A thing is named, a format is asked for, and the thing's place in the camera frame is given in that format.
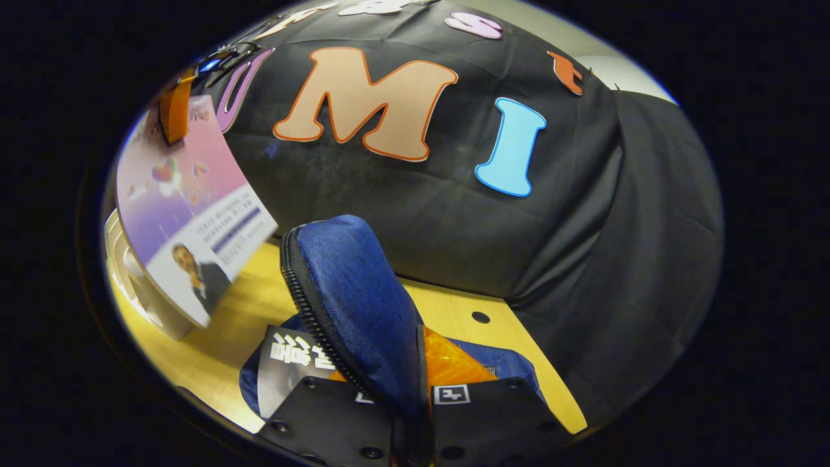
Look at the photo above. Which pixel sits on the black backdrop cloth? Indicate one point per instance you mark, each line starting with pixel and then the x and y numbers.
pixel 421 214

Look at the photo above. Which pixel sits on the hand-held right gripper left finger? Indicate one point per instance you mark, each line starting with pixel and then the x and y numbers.
pixel 331 421

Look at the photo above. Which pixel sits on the pink book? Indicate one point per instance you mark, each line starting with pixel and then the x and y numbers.
pixel 188 207

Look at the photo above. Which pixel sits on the black book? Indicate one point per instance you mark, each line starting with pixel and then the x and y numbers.
pixel 288 370

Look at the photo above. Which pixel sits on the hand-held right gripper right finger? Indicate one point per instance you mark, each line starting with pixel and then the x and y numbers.
pixel 493 421

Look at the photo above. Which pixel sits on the white bookshelf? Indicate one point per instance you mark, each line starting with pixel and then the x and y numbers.
pixel 146 298

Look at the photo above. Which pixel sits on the blue schoolbag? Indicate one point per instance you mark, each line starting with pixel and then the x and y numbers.
pixel 356 292

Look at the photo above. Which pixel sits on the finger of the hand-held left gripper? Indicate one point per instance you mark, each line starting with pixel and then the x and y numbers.
pixel 176 110

